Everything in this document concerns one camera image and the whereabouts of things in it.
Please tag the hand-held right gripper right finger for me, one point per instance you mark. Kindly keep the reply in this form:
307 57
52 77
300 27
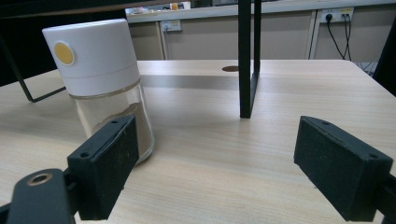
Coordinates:
339 168

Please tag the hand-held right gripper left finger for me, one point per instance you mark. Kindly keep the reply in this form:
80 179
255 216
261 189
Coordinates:
102 168

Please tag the seasoning jar with beige powder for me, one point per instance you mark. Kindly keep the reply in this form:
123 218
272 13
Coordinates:
99 59

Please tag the black two-tier shelf rack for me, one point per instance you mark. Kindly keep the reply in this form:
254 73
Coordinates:
245 62

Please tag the small orange object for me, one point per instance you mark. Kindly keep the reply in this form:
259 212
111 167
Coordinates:
174 6

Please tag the white wall socket with plugs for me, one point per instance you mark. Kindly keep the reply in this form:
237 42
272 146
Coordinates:
337 14

